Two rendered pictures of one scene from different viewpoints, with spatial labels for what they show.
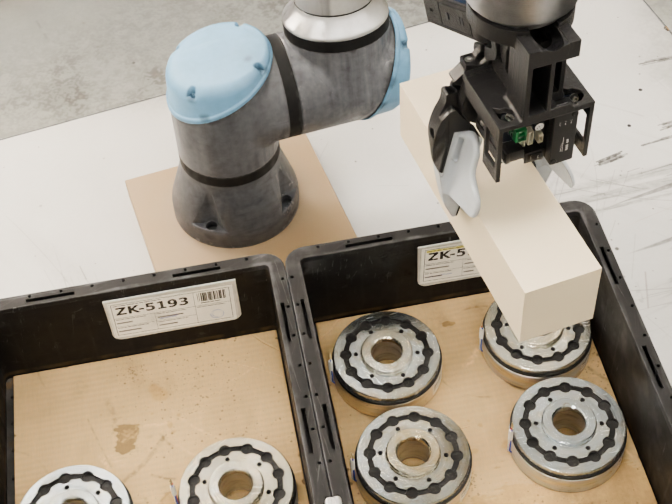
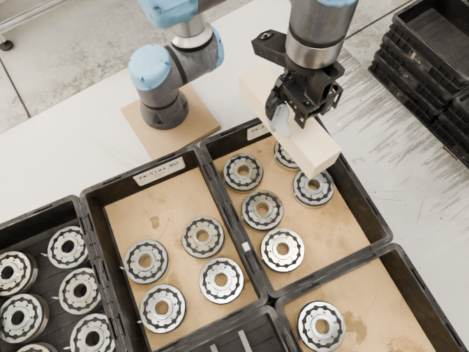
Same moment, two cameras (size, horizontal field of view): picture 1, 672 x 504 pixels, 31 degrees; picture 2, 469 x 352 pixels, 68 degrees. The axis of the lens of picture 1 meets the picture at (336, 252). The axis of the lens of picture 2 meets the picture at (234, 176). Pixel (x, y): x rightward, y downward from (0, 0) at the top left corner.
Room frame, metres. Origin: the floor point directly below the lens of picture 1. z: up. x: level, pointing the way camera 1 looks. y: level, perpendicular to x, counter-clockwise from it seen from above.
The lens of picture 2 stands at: (0.33, 0.06, 1.68)
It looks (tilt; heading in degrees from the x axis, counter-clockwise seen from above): 68 degrees down; 346
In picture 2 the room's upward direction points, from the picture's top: 4 degrees counter-clockwise
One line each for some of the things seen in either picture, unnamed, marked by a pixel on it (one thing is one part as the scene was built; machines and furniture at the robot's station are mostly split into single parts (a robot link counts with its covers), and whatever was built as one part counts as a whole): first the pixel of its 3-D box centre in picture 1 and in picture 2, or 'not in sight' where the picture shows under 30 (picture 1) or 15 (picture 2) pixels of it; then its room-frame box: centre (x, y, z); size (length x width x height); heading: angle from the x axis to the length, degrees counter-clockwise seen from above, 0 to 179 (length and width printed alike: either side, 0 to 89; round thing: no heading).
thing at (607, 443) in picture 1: (568, 425); (313, 185); (0.57, -0.20, 0.86); 0.10 x 0.10 x 0.01
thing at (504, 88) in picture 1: (520, 73); (308, 80); (0.62, -0.14, 1.24); 0.09 x 0.08 x 0.12; 16
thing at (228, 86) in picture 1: (228, 96); (155, 75); (1.00, 0.11, 0.89); 0.13 x 0.12 x 0.14; 105
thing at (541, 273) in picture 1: (491, 195); (286, 119); (0.65, -0.13, 1.08); 0.24 x 0.06 x 0.06; 16
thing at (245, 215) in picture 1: (232, 171); (161, 100); (1.00, 0.11, 0.78); 0.15 x 0.15 x 0.10
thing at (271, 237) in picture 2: not in sight; (282, 249); (0.44, -0.07, 0.86); 0.10 x 0.10 x 0.01
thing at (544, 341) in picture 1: (537, 325); not in sight; (0.68, -0.19, 0.86); 0.05 x 0.05 x 0.01
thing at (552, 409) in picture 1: (569, 422); (314, 184); (0.57, -0.20, 0.86); 0.05 x 0.05 x 0.01
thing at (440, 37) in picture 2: not in sight; (428, 67); (1.08, -1.06, 0.37); 0.40 x 0.30 x 0.45; 16
